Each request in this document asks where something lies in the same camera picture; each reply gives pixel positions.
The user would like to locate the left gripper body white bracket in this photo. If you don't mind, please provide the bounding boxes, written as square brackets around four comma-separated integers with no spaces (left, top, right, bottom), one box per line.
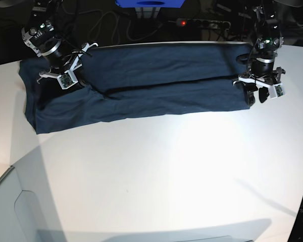
[232,57,286,89]

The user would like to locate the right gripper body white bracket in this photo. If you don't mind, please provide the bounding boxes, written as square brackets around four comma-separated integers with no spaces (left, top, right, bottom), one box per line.
[38,41,98,81]

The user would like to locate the dark blue T-shirt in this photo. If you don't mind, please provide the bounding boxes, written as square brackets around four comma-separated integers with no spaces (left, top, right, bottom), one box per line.
[19,43,250,134]

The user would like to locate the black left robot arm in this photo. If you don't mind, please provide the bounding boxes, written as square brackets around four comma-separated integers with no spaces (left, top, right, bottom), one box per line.
[234,1,286,106]

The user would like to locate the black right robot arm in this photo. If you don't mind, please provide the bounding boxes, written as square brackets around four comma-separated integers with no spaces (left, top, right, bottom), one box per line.
[21,1,98,89]

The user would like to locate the blue box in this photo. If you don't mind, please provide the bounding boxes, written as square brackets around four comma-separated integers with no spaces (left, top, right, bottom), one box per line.
[115,0,185,8]

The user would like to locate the metal stand legs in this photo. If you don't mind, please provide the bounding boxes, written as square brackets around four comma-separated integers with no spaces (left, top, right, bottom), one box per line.
[134,7,161,19]

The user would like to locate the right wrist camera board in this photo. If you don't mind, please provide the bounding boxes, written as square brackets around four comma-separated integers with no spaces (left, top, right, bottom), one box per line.
[57,70,78,90]

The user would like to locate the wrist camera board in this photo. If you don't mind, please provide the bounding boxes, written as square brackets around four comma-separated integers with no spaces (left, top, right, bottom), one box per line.
[57,70,78,90]
[268,83,285,99]

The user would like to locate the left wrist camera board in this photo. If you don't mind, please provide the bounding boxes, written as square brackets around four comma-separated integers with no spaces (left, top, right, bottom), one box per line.
[268,83,285,99]

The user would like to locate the black power strip red switch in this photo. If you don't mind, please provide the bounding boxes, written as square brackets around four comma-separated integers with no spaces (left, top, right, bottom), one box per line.
[175,18,231,30]

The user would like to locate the grey coiled cable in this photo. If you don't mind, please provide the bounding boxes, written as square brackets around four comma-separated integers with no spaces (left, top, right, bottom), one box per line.
[88,0,165,43]

